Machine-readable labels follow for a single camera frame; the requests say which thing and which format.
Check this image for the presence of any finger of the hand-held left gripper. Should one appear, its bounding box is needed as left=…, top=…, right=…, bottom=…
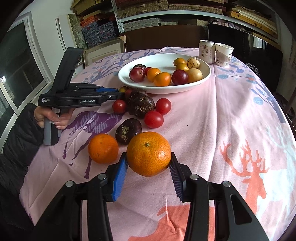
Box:
left=102, top=92, right=125, bottom=103
left=96, top=85, right=120, bottom=93

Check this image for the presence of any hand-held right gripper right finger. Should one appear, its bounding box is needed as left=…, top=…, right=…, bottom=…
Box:
left=169, top=152, right=270, bottom=241

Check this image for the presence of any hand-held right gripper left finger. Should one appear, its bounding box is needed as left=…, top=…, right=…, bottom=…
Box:
left=30, top=152, right=129, bottom=241

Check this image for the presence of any red plum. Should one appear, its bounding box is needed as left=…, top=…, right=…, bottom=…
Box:
left=129, top=68, right=146, bottom=82
left=171, top=69, right=189, bottom=85

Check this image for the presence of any large orange tangerine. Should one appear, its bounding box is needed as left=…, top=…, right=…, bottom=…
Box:
left=88, top=134, right=119, bottom=164
left=126, top=132, right=172, bottom=177

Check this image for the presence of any white oval plate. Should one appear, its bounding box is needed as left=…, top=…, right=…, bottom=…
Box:
left=118, top=53, right=211, bottom=94

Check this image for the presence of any plain yellow pepino melon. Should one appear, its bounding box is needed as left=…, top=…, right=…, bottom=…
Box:
left=186, top=68, right=203, bottom=82

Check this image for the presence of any striped yellow pepino melon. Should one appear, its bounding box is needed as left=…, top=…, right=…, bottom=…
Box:
left=187, top=58, right=201, bottom=69

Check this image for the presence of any person's left forearm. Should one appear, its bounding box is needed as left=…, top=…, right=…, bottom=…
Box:
left=0, top=103, right=45, bottom=197

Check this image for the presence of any person's left hand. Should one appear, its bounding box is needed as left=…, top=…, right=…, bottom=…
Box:
left=34, top=107, right=74, bottom=130

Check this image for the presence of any framed picture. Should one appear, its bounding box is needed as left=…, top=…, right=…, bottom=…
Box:
left=83, top=38, right=126, bottom=67

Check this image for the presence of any stack of blue patterned boxes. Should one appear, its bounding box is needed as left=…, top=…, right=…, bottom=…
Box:
left=82, top=22, right=117, bottom=47

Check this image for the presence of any white framed window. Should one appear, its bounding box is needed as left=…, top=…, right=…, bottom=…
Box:
left=0, top=11, right=53, bottom=144

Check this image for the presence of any pink deer print tablecloth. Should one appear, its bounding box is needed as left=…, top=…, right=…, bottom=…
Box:
left=18, top=46, right=296, bottom=241

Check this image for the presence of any white metal shelf rack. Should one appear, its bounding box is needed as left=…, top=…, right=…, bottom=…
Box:
left=111, top=0, right=281, bottom=43

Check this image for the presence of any green marbled board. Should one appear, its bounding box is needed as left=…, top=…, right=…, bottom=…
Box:
left=68, top=13, right=84, bottom=48

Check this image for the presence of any white board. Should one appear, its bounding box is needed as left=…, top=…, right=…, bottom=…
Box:
left=55, top=14, right=77, bottom=49

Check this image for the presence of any orange patterned box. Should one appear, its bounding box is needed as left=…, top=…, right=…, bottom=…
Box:
left=80, top=16, right=102, bottom=27

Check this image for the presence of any dark brown wooden board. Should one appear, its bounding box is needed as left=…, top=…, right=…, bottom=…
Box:
left=118, top=25, right=207, bottom=52

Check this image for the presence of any pile of yellow woven boxes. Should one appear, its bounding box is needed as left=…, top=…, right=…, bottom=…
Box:
left=70, top=0, right=114, bottom=16

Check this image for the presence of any stack of woven tan boxes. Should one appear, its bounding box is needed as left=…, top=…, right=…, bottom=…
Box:
left=116, top=0, right=227, bottom=19

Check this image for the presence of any pale drink can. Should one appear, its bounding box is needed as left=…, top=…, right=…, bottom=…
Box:
left=199, top=40, right=216, bottom=64

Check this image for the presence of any white paper cup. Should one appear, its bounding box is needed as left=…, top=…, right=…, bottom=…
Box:
left=215, top=43, right=234, bottom=67

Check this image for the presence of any pink folded cloth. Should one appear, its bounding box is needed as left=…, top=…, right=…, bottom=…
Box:
left=209, top=20, right=241, bottom=29

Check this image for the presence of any black glossy panel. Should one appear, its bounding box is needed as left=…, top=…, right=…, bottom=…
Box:
left=208, top=23, right=284, bottom=93

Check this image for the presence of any stack of flat wooden boxes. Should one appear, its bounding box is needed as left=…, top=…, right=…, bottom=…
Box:
left=227, top=7, right=278, bottom=39

